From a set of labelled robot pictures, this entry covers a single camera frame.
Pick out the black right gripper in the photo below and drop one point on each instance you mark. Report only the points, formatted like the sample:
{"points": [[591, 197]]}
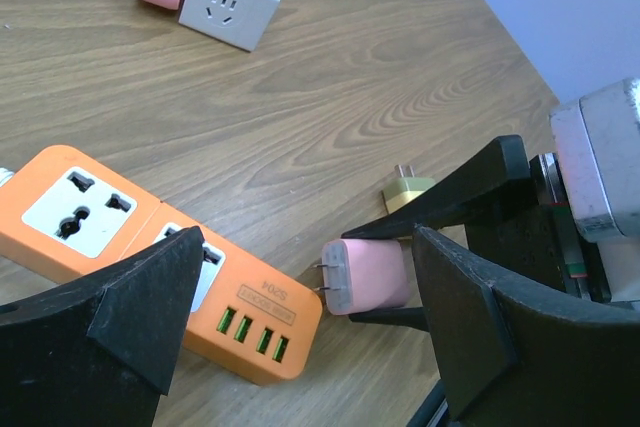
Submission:
{"points": [[515, 215]]}

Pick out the yellow green cube socket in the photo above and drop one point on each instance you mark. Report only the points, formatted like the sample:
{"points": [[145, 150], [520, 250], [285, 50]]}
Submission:
{"points": [[404, 188]]}

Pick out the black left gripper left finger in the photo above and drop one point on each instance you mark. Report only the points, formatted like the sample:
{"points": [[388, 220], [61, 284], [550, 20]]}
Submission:
{"points": [[100, 350]]}

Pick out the orange power strip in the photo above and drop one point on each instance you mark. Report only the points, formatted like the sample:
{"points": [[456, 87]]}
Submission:
{"points": [[65, 215]]}

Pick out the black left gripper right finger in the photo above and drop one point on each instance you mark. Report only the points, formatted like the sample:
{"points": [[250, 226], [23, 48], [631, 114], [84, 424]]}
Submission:
{"points": [[513, 352]]}

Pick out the pink cube socket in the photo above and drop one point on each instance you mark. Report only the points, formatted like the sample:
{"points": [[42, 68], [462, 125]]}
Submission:
{"points": [[363, 275]]}

